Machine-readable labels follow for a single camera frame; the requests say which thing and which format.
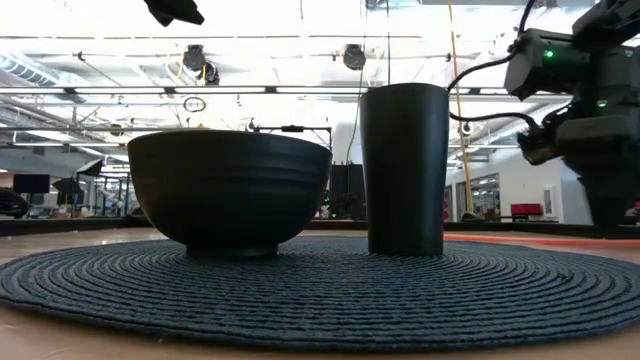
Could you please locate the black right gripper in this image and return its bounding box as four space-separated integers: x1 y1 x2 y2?
557 113 640 228

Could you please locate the black bowl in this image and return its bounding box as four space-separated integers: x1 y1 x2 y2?
126 129 334 259

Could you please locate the black tall cup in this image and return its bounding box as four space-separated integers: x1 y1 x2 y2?
359 82 451 257

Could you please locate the red box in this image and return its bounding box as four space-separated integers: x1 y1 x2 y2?
509 202 544 218

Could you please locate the long ceiling light strip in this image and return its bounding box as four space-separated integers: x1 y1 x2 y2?
0 85 571 97

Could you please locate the white column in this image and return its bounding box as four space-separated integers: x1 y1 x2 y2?
332 119 362 166

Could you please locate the black monitor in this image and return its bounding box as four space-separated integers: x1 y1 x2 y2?
12 173 52 195

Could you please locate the black cabinet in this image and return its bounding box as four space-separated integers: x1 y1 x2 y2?
329 163 369 221

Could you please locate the round dark woven placemat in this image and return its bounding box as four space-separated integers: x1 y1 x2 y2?
0 235 640 354

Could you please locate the black ceiling cable reel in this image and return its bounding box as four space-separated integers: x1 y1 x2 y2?
342 43 367 72
181 44 221 86

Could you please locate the black hanging ring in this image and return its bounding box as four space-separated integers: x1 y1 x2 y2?
182 95 208 114

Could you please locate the yellow hanging cable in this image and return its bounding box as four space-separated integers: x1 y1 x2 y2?
447 0 475 216

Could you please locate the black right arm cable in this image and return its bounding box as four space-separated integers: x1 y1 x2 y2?
447 0 566 166

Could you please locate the black hanging cable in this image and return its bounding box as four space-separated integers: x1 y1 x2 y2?
384 0 393 86

